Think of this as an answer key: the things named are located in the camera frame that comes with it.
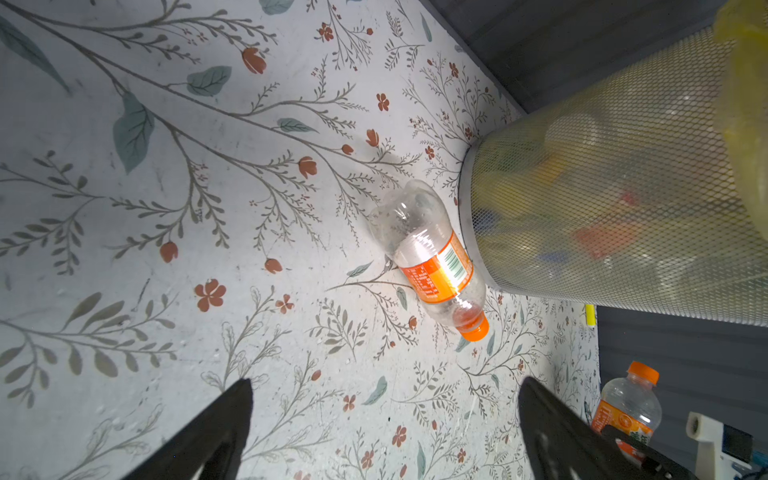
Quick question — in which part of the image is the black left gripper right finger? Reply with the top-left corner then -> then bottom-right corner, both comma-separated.
518,377 -> 654,479

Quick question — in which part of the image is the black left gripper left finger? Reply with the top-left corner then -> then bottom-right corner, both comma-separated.
126,379 -> 253,479

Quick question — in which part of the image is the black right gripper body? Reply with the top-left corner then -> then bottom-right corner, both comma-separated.
600,426 -> 697,480

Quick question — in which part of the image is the orange label bottle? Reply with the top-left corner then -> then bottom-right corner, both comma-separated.
591,361 -> 663,445
367,180 -> 490,342

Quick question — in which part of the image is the mesh waste bin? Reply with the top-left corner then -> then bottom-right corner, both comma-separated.
459,28 -> 767,326

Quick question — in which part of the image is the yellow bin liner bag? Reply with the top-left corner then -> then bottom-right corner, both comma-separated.
713,0 -> 767,237

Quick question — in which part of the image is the yellow highlighter pen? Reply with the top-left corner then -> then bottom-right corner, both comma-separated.
585,304 -> 597,327

